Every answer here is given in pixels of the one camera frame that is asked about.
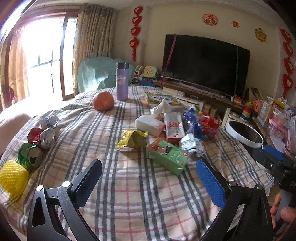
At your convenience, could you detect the white red milk carton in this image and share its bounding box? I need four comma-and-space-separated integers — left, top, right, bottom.
164, 112, 185, 144

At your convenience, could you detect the white plastic bag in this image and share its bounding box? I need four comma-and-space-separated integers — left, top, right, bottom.
150, 99, 171, 121

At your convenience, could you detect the white rimmed trash bin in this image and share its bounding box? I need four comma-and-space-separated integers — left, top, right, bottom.
226, 120, 264, 149

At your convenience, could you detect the right hand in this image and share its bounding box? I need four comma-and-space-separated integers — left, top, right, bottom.
270, 193, 295, 232

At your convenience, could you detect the clear pink storage box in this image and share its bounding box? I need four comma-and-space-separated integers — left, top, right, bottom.
268, 97, 295, 155

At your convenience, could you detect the crushed green can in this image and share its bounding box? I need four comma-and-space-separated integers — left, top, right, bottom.
18, 143, 43, 170

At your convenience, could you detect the yellow foam fruit net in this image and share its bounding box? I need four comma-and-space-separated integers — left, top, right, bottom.
0, 160, 29, 196

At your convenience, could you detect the crushed red can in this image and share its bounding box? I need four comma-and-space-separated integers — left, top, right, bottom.
27, 128, 56, 150

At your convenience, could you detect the crumpled paper ball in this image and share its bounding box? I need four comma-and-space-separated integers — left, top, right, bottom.
41, 114, 60, 130

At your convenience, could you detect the plaid checked tablecloth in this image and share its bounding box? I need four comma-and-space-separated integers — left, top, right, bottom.
0, 85, 275, 241

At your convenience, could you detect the red snack bag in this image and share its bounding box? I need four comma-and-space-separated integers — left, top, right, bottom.
199, 115, 220, 140

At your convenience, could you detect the white tv cabinet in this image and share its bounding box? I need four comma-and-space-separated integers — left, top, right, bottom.
153, 78, 243, 128

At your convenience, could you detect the yellow green snack wrapper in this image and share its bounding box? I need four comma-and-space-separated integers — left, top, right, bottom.
117, 130, 148, 150

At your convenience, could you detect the silver crumpled wrapper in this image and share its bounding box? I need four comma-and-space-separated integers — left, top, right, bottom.
179, 133, 206, 157

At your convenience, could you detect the orange round fruit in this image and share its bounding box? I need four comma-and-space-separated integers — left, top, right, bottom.
92, 91, 114, 111

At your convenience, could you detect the blue plastic bag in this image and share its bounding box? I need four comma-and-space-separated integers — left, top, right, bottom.
183, 105, 205, 140

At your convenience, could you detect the green drink carton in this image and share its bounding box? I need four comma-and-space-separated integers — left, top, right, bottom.
147, 138, 190, 176

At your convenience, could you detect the white foam block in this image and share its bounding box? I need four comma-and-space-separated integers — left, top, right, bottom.
135, 114, 165, 137

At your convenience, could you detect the black flat television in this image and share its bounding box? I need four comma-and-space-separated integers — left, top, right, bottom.
162, 35, 250, 96

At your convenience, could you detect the teal covered chair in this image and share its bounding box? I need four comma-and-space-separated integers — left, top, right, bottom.
77, 56, 135, 93

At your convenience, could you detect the children's picture book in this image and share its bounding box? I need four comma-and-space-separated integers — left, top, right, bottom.
144, 93, 184, 110

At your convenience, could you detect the purple thermos bottle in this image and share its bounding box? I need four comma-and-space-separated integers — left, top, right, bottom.
116, 62, 129, 101

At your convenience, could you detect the toy phone set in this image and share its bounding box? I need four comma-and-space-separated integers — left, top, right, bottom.
132, 65, 161, 87

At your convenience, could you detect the beige curtain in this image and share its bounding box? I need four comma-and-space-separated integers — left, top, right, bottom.
72, 3, 115, 95

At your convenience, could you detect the rainbow stacking ring toy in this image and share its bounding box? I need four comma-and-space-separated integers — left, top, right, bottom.
240, 102, 253, 123

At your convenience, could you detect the right red wall hanging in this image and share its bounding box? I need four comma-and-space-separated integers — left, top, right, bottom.
280, 29, 294, 98

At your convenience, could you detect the red heart wall hanging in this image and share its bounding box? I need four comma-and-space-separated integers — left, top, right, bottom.
129, 6, 144, 62

